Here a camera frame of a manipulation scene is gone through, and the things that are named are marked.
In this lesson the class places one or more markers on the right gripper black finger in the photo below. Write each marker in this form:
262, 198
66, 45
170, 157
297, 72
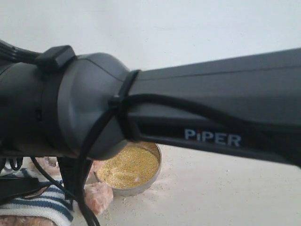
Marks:
70, 175

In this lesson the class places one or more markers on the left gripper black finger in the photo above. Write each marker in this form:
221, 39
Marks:
11, 188

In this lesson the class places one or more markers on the tan teddy bear striped sweater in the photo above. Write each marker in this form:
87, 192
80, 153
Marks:
48, 206

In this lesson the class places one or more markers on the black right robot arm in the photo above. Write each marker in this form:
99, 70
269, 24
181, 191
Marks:
87, 107

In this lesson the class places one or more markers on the yellow millet grains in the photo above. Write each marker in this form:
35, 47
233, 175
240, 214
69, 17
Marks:
132, 167

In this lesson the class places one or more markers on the steel bowl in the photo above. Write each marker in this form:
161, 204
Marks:
155, 150

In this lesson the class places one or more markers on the black zip tie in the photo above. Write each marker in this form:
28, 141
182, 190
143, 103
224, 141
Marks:
116, 104

